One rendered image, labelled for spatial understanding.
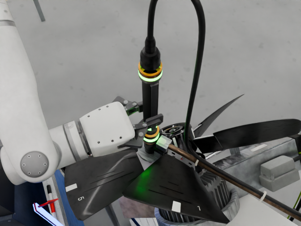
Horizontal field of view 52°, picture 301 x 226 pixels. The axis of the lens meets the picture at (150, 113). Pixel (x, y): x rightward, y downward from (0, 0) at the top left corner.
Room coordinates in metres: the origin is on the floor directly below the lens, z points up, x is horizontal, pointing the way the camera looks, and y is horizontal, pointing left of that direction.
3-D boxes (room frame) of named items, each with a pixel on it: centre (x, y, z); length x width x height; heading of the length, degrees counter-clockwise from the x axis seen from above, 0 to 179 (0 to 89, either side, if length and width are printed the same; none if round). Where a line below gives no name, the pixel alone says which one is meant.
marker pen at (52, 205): (0.32, 0.38, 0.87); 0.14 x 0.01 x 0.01; 20
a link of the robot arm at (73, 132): (0.29, 0.16, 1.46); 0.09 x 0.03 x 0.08; 24
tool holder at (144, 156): (0.35, -0.01, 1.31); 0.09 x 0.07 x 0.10; 58
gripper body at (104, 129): (0.31, 0.10, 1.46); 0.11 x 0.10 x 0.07; 114
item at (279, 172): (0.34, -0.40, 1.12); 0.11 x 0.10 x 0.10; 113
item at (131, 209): (0.31, 0.03, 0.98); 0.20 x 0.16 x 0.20; 23
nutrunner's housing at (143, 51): (0.36, 0.00, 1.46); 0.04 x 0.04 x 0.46
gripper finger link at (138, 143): (0.29, 0.05, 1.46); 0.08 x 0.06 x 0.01; 54
